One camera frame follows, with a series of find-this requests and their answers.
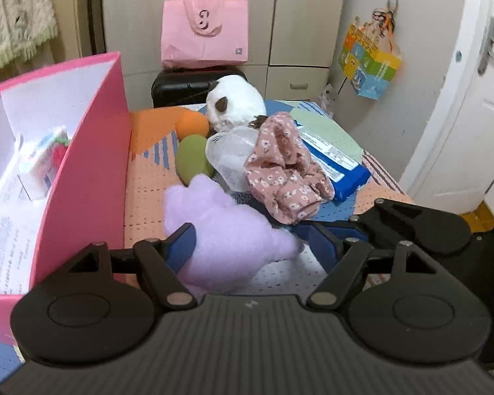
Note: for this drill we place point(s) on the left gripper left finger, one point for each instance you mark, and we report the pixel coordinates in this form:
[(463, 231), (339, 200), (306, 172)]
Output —
[(161, 262)]

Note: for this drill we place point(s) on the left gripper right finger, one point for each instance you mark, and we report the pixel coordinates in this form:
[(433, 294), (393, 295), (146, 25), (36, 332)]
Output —
[(343, 261)]

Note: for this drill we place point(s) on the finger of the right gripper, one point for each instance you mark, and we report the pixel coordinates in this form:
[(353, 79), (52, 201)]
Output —
[(339, 228)]

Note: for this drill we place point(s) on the pink floral cloth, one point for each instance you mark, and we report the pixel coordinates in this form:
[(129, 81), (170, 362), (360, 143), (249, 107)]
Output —
[(282, 175)]

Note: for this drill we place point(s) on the purple plush star pillow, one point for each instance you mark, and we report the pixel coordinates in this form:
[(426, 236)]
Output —
[(233, 241)]

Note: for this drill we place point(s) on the green plush leaf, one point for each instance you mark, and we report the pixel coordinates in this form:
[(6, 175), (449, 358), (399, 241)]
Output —
[(191, 159)]

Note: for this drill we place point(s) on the orange plush ball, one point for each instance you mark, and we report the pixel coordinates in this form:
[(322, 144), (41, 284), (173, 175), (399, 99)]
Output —
[(192, 123)]

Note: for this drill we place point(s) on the white panda plush toy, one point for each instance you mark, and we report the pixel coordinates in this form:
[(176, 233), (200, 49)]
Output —
[(231, 102)]

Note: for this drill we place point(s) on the blue wet wipes pack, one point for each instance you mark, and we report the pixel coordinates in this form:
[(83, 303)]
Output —
[(345, 174)]

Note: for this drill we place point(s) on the patchwork bed cover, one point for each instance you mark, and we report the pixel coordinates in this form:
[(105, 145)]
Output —
[(150, 173)]

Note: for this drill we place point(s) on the white door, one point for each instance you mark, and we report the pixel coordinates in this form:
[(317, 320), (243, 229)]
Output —
[(452, 167)]

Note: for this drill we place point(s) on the clear plastic bag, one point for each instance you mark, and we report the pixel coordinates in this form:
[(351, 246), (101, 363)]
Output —
[(227, 153)]

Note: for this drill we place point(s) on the red strawberry plush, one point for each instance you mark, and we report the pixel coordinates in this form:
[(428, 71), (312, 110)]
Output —
[(59, 147)]

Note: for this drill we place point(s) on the white tissue pack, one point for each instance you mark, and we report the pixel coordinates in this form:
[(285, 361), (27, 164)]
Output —
[(34, 168)]

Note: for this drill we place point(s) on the colourful paper gift bag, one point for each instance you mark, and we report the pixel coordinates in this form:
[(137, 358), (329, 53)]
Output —
[(370, 57)]

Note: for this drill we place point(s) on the black suitcase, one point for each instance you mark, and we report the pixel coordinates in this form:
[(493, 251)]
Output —
[(174, 87)]

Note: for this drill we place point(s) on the beige wardrobe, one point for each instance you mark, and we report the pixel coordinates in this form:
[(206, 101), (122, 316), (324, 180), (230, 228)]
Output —
[(284, 47)]

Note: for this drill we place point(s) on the pink tote bag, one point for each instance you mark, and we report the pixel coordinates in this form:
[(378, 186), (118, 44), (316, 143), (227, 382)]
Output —
[(198, 34)]

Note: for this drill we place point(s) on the silver door handle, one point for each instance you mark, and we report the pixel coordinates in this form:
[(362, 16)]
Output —
[(486, 50)]

